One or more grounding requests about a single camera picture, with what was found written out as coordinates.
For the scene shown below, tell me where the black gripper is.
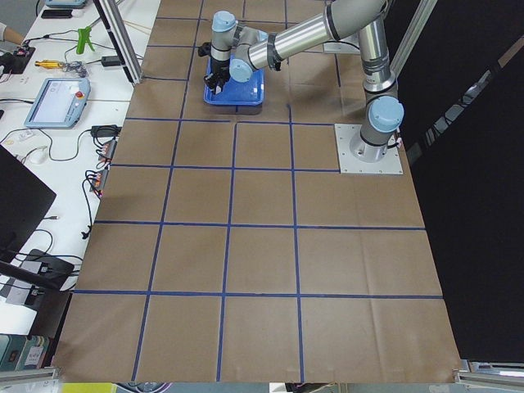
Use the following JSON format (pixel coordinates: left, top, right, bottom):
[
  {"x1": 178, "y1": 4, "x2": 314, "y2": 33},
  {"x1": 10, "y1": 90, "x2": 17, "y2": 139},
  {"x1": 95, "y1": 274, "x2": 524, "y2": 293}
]
[{"x1": 204, "y1": 69, "x2": 229, "y2": 93}]

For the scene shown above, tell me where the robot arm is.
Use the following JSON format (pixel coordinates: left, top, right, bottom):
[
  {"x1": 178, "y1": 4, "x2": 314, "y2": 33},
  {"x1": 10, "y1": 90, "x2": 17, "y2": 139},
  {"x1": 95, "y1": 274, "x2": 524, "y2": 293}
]
[{"x1": 197, "y1": 0, "x2": 404, "y2": 163}]

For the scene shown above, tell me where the blue plastic tray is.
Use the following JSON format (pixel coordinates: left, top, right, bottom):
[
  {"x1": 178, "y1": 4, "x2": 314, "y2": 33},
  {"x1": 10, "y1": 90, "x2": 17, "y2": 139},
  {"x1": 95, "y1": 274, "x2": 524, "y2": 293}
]
[{"x1": 203, "y1": 70, "x2": 264, "y2": 106}]

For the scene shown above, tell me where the black power adapter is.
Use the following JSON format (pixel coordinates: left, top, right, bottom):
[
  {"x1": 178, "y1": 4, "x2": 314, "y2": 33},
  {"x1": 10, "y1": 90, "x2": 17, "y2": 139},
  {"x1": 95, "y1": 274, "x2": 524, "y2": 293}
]
[{"x1": 101, "y1": 56, "x2": 122, "y2": 67}]

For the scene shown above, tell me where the blue teach pendant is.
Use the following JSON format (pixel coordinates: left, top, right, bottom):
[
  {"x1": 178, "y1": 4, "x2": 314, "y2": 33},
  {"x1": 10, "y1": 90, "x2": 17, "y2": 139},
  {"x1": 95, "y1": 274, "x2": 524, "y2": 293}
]
[{"x1": 24, "y1": 78, "x2": 91, "y2": 129}]

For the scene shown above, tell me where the white computer mouse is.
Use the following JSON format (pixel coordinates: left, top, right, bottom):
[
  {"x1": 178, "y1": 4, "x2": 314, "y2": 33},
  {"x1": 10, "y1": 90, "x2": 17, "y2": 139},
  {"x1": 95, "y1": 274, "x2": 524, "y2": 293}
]
[{"x1": 29, "y1": 149, "x2": 47, "y2": 165}]

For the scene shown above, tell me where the black monitor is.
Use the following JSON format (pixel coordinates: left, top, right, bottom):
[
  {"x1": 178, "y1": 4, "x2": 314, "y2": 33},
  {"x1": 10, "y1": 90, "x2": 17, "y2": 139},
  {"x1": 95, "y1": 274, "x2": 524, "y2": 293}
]
[{"x1": 1, "y1": 147, "x2": 56, "y2": 262}]

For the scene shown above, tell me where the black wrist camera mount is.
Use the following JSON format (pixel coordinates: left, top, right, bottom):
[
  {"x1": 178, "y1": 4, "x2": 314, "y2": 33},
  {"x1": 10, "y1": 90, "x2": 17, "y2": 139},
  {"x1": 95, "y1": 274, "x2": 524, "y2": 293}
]
[{"x1": 197, "y1": 42, "x2": 212, "y2": 57}]

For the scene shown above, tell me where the aluminium frame post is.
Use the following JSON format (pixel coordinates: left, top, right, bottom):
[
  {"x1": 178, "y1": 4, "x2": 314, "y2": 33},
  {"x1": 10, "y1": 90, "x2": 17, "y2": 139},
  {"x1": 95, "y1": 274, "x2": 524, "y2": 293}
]
[{"x1": 93, "y1": 0, "x2": 143, "y2": 86}]

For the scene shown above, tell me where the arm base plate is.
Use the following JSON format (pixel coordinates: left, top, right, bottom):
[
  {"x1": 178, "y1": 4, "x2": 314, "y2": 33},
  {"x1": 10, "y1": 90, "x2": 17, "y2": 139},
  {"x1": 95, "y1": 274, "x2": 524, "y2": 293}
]
[{"x1": 334, "y1": 124, "x2": 404, "y2": 175}]

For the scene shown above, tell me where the green handled reacher grabber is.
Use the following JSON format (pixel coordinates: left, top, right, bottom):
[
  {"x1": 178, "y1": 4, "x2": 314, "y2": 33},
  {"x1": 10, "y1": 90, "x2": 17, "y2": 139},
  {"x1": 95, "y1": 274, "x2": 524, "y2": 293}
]
[{"x1": 75, "y1": 26, "x2": 95, "y2": 55}]

